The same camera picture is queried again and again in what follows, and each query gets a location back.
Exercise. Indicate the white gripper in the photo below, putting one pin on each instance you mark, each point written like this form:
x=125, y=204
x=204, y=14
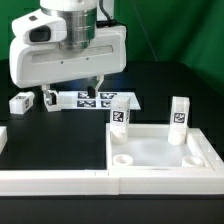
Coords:
x=36, y=57

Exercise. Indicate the white square table top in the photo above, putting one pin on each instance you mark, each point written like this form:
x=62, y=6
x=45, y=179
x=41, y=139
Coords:
x=147, y=147

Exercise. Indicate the white marker tag sheet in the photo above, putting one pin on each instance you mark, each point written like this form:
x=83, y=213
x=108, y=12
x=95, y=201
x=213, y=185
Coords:
x=81, y=100

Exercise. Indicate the white block left edge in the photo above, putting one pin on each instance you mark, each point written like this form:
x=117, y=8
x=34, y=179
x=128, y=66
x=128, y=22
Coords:
x=3, y=137

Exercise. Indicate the white U-shaped obstacle fence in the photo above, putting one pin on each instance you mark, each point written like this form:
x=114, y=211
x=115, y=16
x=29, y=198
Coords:
x=187, y=181

